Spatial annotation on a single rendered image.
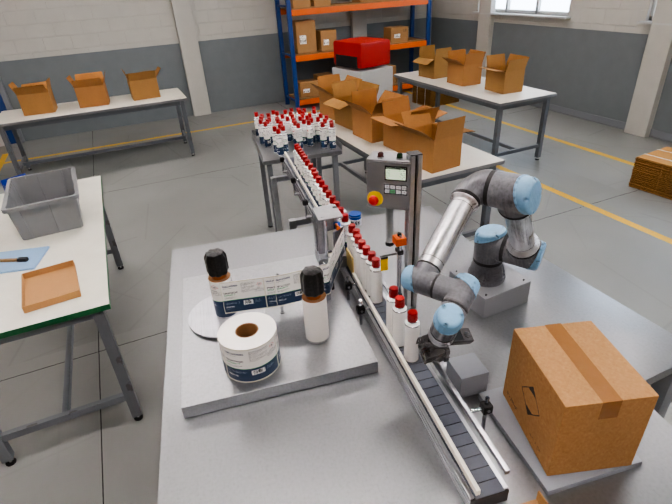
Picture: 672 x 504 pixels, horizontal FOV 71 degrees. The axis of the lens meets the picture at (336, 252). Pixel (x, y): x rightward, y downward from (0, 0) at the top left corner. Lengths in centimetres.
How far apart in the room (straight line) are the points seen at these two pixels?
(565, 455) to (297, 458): 74
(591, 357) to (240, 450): 104
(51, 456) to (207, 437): 150
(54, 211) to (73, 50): 597
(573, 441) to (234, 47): 856
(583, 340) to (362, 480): 74
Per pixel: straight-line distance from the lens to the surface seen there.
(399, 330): 171
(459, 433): 153
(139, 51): 903
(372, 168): 175
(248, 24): 931
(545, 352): 147
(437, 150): 350
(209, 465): 158
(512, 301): 208
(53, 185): 377
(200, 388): 172
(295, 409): 165
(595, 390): 140
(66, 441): 306
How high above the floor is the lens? 205
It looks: 30 degrees down
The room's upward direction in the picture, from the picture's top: 4 degrees counter-clockwise
